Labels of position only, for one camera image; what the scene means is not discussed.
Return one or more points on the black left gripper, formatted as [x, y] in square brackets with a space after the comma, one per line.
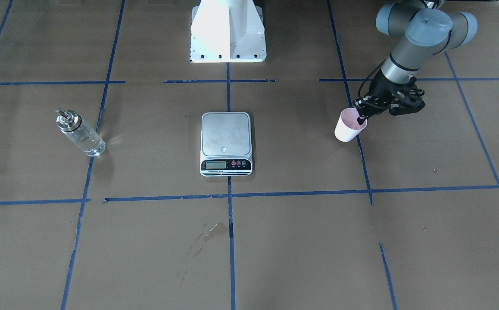
[380, 89]

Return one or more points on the pink paper cup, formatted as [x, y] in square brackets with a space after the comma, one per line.
[347, 128]

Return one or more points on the glass sauce bottle metal spout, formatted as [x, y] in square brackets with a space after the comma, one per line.
[73, 126]

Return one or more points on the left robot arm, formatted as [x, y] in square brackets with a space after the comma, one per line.
[423, 31]

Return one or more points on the white digital kitchen scale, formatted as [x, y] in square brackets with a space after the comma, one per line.
[226, 144]

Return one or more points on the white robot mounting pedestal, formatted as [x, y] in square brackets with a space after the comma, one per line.
[225, 31]

